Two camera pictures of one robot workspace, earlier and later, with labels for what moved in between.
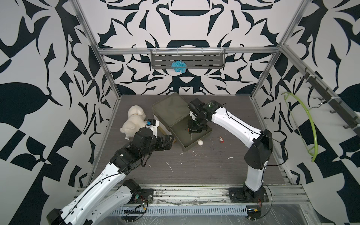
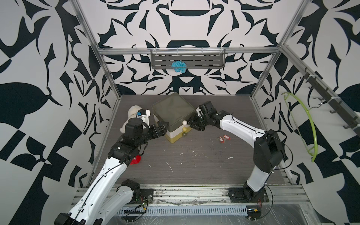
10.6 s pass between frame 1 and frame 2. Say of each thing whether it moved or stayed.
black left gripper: moved
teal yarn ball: stayed
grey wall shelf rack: stayed
